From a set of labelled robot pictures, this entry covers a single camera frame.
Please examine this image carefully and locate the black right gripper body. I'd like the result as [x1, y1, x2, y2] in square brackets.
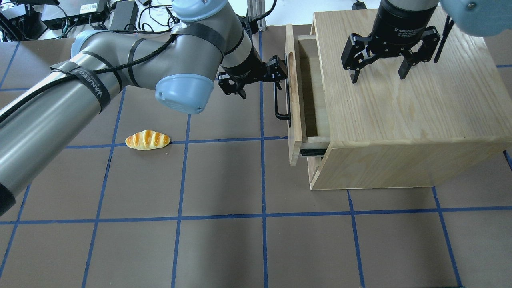
[366, 0, 434, 56]

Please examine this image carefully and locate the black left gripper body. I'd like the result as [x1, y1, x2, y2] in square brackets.
[223, 50, 269, 84]

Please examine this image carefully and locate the black drawer handle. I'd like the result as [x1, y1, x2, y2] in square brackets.
[274, 79, 291, 128]

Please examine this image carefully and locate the wooden drawer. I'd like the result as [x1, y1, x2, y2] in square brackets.
[285, 24, 330, 166]

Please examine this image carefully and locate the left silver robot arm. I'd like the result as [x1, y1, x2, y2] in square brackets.
[0, 0, 288, 214]

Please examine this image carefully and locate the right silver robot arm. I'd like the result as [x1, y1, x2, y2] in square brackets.
[341, 0, 512, 83]

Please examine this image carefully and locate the light wooden drawer cabinet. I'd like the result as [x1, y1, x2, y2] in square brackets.
[310, 9, 512, 190]

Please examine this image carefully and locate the yellow toy bread roll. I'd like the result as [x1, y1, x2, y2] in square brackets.
[125, 130, 171, 151]

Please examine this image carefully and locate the black power adapter brick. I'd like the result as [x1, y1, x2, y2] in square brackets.
[109, 0, 139, 30]

